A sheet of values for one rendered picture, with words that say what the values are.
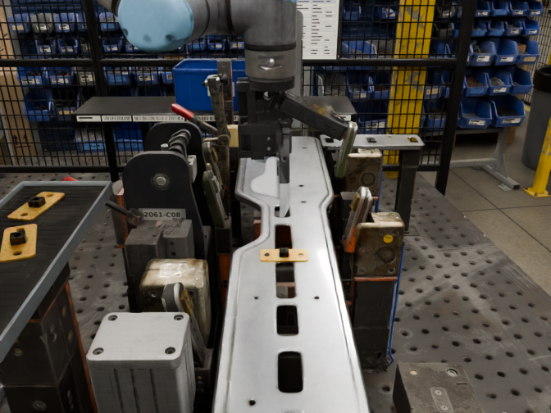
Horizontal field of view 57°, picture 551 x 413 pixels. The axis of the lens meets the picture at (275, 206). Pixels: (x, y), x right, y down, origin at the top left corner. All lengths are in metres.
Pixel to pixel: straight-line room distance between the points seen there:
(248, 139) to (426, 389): 0.42
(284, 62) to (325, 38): 1.06
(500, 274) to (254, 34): 1.02
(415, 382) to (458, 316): 0.68
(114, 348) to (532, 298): 1.11
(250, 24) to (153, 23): 0.17
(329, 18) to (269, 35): 1.07
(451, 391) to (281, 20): 0.51
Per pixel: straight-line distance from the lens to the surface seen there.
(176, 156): 0.84
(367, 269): 0.97
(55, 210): 0.76
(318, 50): 1.80
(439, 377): 0.66
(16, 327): 0.55
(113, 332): 0.59
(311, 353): 0.70
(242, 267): 0.87
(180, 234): 0.82
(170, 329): 0.58
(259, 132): 0.76
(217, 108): 1.26
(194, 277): 0.71
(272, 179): 0.76
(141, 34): 0.63
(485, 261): 1.55
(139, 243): 0.77
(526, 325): 1.35
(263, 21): 0.73
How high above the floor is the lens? 1.48
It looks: 27 degrees down
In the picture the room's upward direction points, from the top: straight up
